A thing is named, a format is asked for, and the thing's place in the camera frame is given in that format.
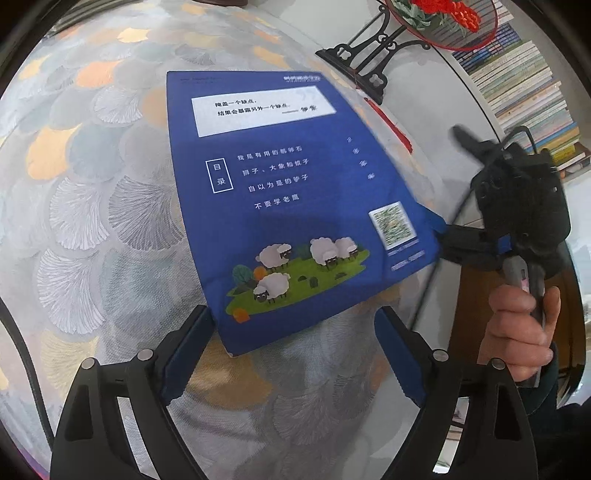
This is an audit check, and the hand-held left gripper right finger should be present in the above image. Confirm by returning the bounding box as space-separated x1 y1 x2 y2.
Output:
373 306 540 480

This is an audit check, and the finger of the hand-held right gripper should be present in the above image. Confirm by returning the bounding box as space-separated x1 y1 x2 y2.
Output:
451 124 509 163
426 215 512 274

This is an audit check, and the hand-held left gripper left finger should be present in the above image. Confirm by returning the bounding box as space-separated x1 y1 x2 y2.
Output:
50 304 216 480

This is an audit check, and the blue book with sheep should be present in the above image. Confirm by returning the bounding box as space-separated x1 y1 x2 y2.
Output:
165 70 443 359

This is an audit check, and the row of pale shelf books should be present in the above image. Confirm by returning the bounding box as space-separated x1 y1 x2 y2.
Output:
450 9 591 182

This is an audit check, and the person's right hand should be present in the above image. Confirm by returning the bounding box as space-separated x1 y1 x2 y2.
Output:
479 283 561 385

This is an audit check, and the red tassel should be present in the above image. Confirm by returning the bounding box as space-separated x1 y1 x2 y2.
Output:
353 69 415 154

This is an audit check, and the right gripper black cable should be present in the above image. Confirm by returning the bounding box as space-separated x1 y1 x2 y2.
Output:
410 126 539 335

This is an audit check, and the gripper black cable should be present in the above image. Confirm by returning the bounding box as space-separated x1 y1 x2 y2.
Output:
0 295 58 425
410 126 539 335

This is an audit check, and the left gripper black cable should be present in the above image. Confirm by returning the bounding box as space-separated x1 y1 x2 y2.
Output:
0 295 58 425

